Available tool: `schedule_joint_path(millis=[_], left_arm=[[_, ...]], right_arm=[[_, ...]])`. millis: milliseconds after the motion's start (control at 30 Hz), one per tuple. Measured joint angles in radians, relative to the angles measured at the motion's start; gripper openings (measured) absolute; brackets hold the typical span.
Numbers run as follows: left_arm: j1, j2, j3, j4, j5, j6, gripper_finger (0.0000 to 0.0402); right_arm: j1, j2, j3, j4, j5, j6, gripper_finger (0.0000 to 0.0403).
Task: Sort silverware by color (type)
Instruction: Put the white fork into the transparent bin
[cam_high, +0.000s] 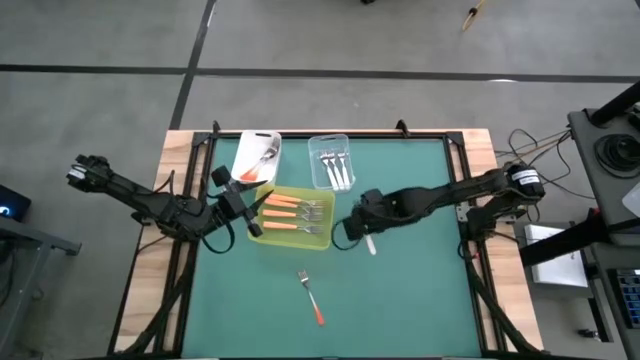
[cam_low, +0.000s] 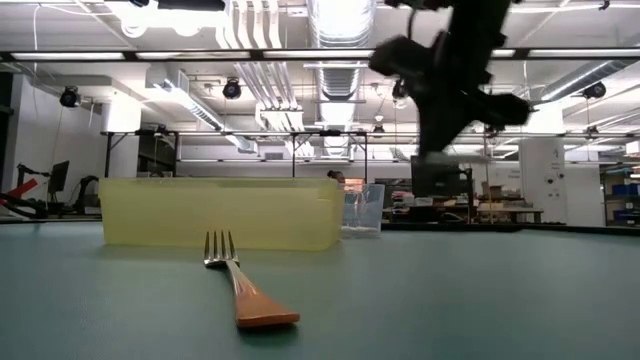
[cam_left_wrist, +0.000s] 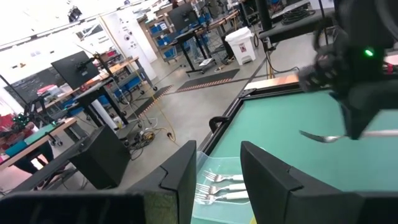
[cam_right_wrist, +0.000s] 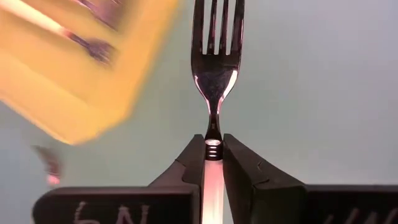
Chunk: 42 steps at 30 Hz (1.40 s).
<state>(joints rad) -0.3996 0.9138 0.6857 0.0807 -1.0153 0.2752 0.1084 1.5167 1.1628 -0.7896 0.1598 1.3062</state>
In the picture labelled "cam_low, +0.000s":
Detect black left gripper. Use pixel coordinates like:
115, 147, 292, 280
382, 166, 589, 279
157, 0, 227, 12

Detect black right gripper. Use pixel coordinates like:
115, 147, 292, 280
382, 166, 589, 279
368, 34, 532, 157

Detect thick white handled fork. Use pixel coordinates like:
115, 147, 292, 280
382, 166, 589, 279
422, 151, 490, 165

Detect orange handled fork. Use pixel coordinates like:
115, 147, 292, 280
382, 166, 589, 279
202, 229, 302, 330

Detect black computer monitor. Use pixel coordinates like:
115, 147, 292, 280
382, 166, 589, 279
410, 154, 462, 198

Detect overhead beam with light strips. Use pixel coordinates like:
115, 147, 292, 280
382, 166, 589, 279
0, 47, 640, 63

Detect wooden desk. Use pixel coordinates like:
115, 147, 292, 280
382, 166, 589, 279
475, 199, 545, 225

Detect clear plastic bin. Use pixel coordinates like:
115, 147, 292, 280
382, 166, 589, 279
341, 183, 387, 240

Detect white ceiling pipes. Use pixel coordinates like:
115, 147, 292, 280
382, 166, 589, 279
219, 0, 307, 133

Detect white ceiling unit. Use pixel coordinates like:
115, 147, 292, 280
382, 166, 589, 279
100, 102, 143, 134

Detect dark cabinet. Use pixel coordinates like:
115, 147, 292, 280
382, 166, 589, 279
136, 134, 179, 174

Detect green table mat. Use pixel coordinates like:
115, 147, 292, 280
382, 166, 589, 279
0, 219, 640, 360

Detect shelf with blue bins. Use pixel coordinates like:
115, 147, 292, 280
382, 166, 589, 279
598, 163, 640, 227

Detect yellow plastic bin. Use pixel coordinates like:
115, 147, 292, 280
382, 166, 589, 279
97, 176, 346, 252

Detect small black monitor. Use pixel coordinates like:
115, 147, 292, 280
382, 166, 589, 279
47, 159, 71, 194

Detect black equipment stand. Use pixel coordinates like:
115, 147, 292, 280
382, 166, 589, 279
0, 161, 101, 219

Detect white rectangular duct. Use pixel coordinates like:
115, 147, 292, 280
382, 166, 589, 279
144, 64, 259, 154

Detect large silver ventilation duct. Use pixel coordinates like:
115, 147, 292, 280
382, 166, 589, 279
305, 0, 378, 158

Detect black metal frame stand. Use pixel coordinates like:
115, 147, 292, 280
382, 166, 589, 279
101, 129, 370, 180

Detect slanted silver duct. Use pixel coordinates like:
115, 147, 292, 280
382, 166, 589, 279
538, 59, 640, 103

